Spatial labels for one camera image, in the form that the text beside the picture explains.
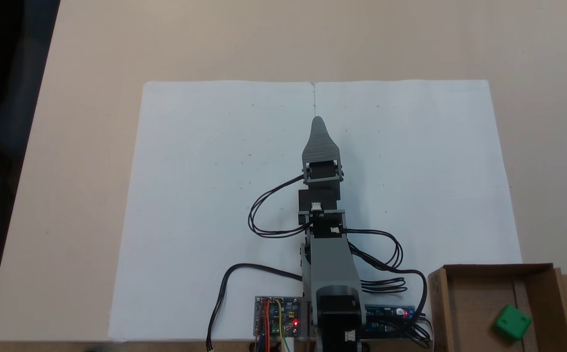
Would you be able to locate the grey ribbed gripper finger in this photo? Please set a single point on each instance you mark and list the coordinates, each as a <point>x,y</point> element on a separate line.
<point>320,144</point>

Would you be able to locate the green dice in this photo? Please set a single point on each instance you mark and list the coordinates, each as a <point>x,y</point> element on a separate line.
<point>512,322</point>

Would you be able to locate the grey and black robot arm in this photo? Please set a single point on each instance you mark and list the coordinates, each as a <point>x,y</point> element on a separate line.
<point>332,274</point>

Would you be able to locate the large white paper sheet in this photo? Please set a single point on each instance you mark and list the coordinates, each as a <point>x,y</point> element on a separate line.
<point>205,195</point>

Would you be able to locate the blue circuit board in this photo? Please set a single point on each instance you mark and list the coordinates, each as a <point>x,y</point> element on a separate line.
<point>391,318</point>

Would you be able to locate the brown cardboard box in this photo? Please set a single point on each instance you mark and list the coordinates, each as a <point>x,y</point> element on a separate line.
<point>474,308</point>

